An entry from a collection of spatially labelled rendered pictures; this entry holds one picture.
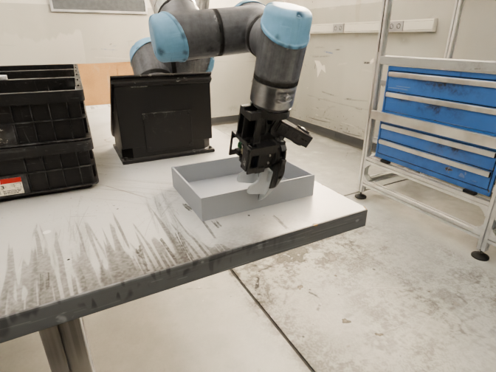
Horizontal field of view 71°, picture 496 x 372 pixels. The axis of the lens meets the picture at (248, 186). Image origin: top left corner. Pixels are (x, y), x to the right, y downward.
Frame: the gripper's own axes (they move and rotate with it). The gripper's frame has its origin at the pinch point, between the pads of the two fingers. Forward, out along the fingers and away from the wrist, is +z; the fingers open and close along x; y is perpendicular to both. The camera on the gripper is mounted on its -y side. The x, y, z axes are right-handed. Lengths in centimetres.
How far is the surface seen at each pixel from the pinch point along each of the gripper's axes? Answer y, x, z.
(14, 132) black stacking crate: 41, -32, -3
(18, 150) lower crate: 42, -31, 0
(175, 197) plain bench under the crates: 13.9, -12.8, 7.2
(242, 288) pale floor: -26, -31, 85
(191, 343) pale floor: 5, -15, 81
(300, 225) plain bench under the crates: -1.9, 11.1, 0.4
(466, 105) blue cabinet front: -143, -33, 11
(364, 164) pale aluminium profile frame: -145, -74, 72
